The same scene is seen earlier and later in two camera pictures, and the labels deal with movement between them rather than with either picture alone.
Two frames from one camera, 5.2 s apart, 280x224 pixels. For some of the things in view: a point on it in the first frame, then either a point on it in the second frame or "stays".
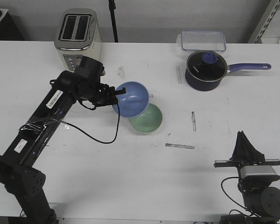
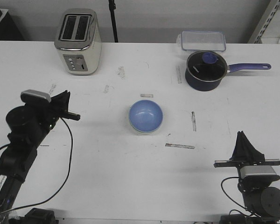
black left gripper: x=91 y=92 to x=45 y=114
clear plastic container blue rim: x=202 y=40 stays
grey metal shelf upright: x=274 y=7 stays
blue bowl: x=134 y=102 to x=145 y=115
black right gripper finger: x=245 y=150 stays
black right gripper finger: x=238 y=153 stays
